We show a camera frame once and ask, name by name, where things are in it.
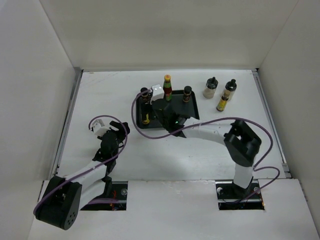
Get black plastic tray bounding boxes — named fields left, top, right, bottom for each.
left=135, top=89, right=200, bottom=129

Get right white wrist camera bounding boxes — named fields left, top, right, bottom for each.
left=150, top=84, right=165, bottom=105

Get yellow-label brown bottle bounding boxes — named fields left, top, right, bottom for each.
left=141, top=112, right=150, bottom=125
left=216, top=90, right=230, bottom=112

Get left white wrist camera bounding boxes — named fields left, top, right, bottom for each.
left=90, top=119, right=109, bottom=137

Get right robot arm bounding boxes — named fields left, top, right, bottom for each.
left=151, top=99, right=262, bottom=198

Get red sauce bottle yellow cap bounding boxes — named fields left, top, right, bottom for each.
left=163, top=74, right=173, bottom=102

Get small spice jar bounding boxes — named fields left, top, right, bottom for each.
left=140, top=87, right=152, bottom=104
left=182, top=85, right=192, bottom=103

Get black-cap grinder bottle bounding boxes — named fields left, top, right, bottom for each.
left=225, top=79, right=237, bottom=101
left=202, top=76, right=219, bottom=99

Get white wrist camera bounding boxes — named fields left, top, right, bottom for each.
left=90, top=119, right=109, bottom=137
left=150, top=84, right=165, bottom=105

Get right black-cap grinder bottle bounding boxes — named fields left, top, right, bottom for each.
left=225, top=79, right=237, bottom=101

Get left black-cap grinder bottle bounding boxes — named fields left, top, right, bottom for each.
left=202, top=76, right=219, bottom=99

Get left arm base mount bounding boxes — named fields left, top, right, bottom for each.
left=81, top=176, right=128, bottom=211

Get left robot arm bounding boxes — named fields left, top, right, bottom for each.
left=33, top=119, right=130, bottom=230

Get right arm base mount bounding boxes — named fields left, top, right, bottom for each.
left=215, top=180, right=265, bottom=211

